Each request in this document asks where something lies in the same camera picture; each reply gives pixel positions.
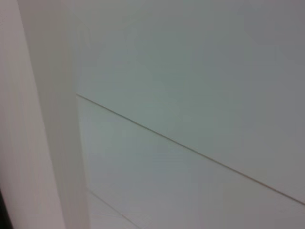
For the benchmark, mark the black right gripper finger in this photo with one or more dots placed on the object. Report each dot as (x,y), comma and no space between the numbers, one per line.
(3,214)

